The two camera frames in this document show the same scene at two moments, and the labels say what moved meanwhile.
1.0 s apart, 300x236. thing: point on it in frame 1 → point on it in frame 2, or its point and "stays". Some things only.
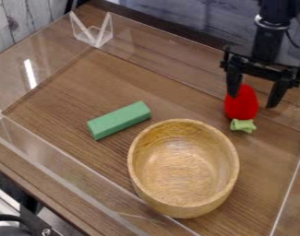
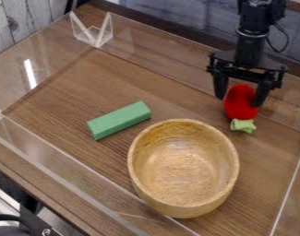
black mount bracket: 33,224 stays
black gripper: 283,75 → 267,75
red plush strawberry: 241,109 stays
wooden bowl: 182,166 stays
